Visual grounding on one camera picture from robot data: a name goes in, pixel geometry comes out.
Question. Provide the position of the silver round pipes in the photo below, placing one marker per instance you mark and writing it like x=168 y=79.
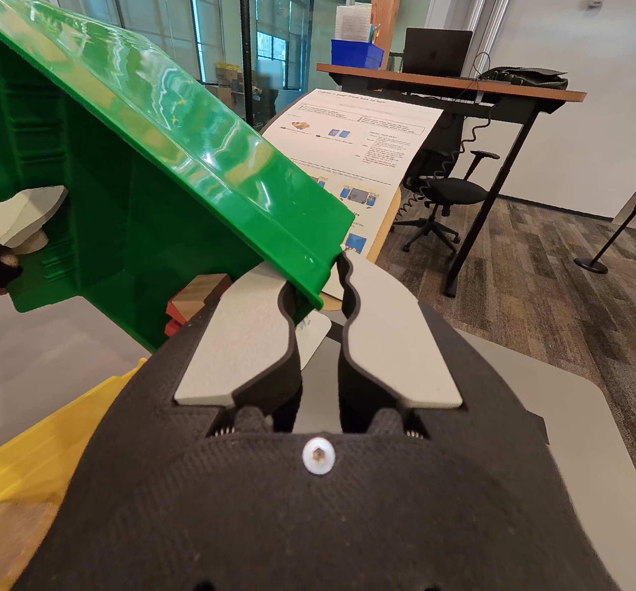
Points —
x=492 y=0

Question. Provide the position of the tablet sign stand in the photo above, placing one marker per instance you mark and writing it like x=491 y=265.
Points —
x=596 y=258

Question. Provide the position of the black office chair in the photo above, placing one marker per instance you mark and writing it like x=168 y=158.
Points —
x=442 y=183

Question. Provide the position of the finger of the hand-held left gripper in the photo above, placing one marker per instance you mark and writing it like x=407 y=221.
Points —
x=30 y=213

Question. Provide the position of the person's left hand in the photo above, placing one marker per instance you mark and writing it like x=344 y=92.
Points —
x=7 y=252

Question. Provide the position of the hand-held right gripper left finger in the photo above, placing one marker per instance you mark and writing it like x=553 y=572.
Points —
x=238 y=352

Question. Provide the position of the black bag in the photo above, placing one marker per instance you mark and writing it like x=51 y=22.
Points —
x=526 y=78

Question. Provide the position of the black laptop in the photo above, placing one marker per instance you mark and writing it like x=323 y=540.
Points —
x=437 y=52

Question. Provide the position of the pile of coloured wooden cubes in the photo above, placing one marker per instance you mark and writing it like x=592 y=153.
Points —
x=198 y=298

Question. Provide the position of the wood top standing desk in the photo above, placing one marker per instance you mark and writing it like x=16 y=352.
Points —
x=447 y=84

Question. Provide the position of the bubble wrap roll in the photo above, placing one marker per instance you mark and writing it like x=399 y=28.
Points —
x=354 y=22

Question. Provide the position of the green plastic box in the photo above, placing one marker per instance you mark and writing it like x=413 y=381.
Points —
x=174 y=154

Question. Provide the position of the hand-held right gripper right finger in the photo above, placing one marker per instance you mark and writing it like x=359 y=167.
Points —
x=397 y=347

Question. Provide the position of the black pole stand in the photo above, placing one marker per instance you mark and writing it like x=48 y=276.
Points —
x=246 y=39

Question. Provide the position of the yellow plastic box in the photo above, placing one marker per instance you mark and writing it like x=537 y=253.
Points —
x=44 y=447

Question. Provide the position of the blue plastic crate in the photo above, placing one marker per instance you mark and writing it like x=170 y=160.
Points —
x=355 y=54

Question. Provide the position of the printed instruction sheet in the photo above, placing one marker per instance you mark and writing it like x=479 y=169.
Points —
x=357 y=154

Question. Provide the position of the wooden support post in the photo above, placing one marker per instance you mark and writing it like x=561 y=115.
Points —
x=390 y=2

